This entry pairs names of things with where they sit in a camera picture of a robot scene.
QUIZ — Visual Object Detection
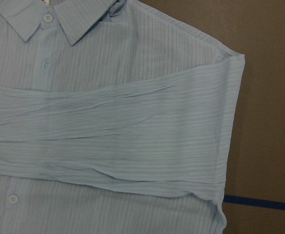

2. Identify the light blue button-up shirt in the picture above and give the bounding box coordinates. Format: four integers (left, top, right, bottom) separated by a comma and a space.
0, 0, 245, 234

